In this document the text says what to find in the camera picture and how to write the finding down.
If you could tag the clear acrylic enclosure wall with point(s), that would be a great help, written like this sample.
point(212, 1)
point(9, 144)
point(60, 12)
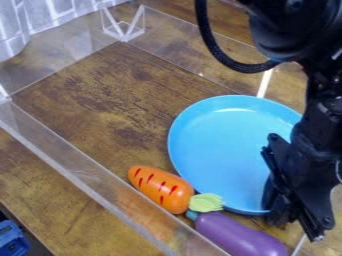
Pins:
point(88, 98)

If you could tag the orange toy carrot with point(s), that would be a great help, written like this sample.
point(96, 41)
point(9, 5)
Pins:
point(171, 192)

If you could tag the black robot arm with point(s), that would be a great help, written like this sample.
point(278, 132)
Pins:
point(300, 31)

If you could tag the white grey checked curtain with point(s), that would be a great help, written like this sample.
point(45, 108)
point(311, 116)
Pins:
point(27, 17)

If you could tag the blue plastic object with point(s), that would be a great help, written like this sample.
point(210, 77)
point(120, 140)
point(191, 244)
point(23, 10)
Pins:
point(13, 242)

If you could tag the purple toy eggplant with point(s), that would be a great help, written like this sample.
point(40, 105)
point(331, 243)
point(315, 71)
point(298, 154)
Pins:
point(234, 237)

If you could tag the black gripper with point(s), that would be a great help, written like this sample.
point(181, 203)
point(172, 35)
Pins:
point(296, 193)

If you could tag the blue round plastic tray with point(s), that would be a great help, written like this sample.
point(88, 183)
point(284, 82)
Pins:
point(215, 141)

